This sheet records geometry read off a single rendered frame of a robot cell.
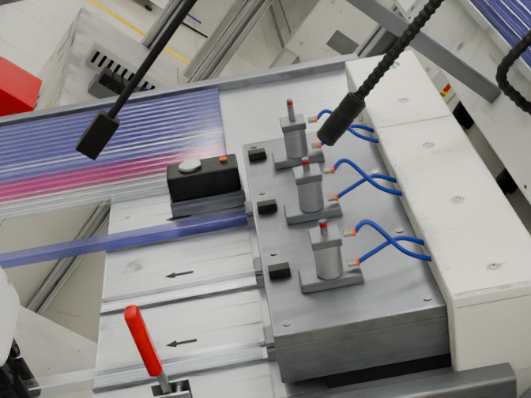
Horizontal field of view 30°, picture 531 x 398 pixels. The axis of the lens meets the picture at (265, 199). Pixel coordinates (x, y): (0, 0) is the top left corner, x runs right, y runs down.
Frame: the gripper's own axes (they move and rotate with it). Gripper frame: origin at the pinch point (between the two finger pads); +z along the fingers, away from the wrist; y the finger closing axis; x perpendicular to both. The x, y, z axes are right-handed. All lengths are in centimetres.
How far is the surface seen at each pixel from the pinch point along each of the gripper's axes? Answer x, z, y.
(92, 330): 38, 83, 135
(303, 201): -27.8, -2.3, 10.2
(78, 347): 14, 35, 57
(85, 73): 18, 29, 160
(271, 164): -25.4, -0.9, 22.1
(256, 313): -20.5, 4.4, 5.7
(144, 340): -13.9, -5.1, -6.8
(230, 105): -21, 4, 53
